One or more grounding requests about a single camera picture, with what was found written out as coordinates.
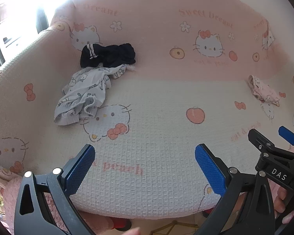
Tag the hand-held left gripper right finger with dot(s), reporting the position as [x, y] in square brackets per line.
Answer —
[210, 171]

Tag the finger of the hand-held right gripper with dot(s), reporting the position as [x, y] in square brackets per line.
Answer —
[288, 135]
[258, 138]

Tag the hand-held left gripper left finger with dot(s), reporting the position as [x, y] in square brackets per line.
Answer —
[79, 169]

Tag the white cartoon print pants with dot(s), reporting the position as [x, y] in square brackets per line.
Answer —
[83, 90]

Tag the person's right hand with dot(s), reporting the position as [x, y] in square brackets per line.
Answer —
[281, 200]

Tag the red object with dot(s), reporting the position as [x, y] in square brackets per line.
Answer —
[207, 212]
[120, 222]

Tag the pink printed garment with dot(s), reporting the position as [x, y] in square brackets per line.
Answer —
[264, 91]

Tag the pink cat print blanket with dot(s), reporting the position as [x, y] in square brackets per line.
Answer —
[161, 102]

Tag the black garment with white stripes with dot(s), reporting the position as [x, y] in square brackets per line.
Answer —
[112, 53]

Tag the window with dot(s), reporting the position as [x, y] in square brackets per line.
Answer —
[9, 29]

